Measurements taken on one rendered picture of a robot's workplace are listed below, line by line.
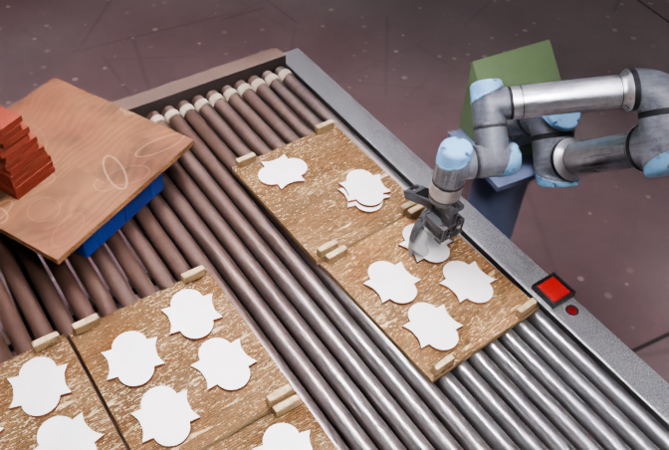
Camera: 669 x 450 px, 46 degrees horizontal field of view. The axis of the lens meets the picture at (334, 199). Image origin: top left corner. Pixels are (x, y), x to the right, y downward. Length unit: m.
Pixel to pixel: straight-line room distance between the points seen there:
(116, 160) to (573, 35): 3.21
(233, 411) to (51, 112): 1.01
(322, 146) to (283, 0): 2.54
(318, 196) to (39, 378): 0.83
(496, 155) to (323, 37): 2.72
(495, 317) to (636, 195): 1.97
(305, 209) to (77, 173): 0.59
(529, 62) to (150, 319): 1.33
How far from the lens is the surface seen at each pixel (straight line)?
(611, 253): 3.48
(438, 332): 1.83
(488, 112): 1.79
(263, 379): 1.74
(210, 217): 2.08
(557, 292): 2.00
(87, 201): 2.00
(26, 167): 2.02
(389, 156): 2.27
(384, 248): 1.99
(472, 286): 1.93
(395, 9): 4.70
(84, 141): 2.16
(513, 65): 2.41
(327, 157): 2.21
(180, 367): 1.78
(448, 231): 1.88
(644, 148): 1.89
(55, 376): 1.81
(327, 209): 2.07
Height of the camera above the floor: 2.41
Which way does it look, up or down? 45 degrees down
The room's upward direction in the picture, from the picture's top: 4 degrees clockwise
